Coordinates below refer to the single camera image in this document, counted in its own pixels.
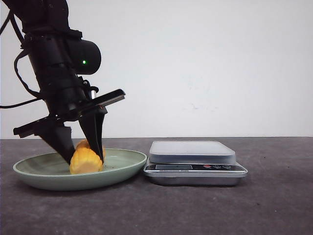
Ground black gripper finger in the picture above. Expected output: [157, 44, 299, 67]
[79, 108, 107, 162]
[34, 119, 74, 164]

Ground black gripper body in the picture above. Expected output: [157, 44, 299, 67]
[14, 28, 125, 138]

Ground yellow corn cob piece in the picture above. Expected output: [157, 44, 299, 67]
[69, 139, 104, 174]

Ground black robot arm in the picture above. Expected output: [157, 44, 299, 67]
[5, 0, 125, 162]

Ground green round plate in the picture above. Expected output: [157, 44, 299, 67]
[13, 148, 147, 191]

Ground silver digital kitchen scale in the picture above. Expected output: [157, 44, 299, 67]
[143, 141, 248, 186]

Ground black cable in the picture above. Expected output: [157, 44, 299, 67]
[0, 9, 46, 109]

